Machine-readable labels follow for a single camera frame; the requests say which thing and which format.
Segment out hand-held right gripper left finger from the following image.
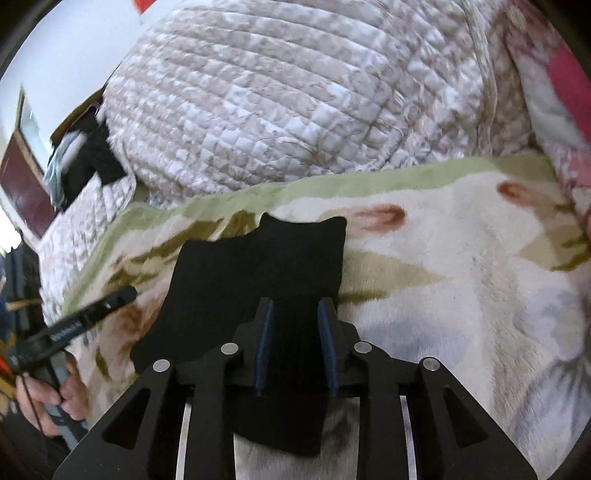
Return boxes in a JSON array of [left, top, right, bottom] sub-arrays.
[[53, 298, 279, 480]]

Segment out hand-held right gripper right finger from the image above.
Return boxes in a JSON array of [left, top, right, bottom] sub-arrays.
[[318, 298, 539, 480]]

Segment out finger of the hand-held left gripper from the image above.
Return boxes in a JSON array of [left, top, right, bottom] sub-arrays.
[[51, 285, 138, 340]]

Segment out black pants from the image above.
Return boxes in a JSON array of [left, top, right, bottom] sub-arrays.
[[130, 213, 348, 457]]

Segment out dark clothes pile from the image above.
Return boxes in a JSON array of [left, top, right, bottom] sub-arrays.
[[44, 107, 130, 210]]

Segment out floral fleece blanket green border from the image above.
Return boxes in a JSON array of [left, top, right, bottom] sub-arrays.
[[60, 154, 591, 480]]

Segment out dark red wooden cabinet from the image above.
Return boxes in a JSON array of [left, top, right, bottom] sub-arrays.
[[0, 88, 62, 243]]

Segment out wooden headboard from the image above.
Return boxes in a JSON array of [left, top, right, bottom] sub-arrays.
[[50, 87, 108, 141]]

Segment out white beige quilted bedspread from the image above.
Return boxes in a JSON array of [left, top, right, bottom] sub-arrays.
[[36, 0, 555, 324]]

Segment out pink white fluffy blanket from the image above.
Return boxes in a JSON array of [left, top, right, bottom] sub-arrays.
[[503, 0, 591, 213]]

